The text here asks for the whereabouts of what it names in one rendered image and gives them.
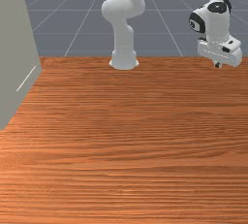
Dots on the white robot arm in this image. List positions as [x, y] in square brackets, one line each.
[123, 24]

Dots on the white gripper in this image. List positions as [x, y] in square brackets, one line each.
[223, 50]

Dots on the pale grey cabinet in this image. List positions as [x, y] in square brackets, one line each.
[14, 47]

